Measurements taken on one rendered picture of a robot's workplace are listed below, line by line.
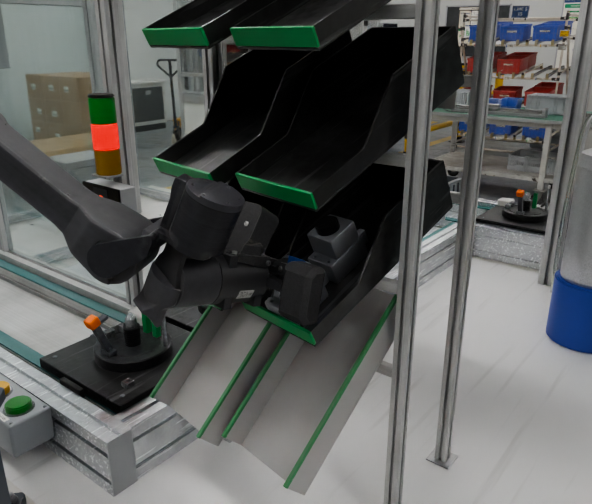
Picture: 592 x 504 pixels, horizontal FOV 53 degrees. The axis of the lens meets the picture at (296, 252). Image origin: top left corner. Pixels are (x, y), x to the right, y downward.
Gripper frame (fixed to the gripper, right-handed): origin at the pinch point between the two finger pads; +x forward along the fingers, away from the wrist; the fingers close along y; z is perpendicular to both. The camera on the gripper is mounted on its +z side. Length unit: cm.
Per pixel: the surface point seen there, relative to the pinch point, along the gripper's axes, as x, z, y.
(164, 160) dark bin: -6.6, 10.6, 18.8
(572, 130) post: 109, 31, 13
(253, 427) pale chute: 4.7, -23.9, 6.7
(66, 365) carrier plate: -3, -29, 48
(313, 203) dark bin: -4.3, 9.2, -6.2
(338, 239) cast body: 5.6, 4.6, -2.1
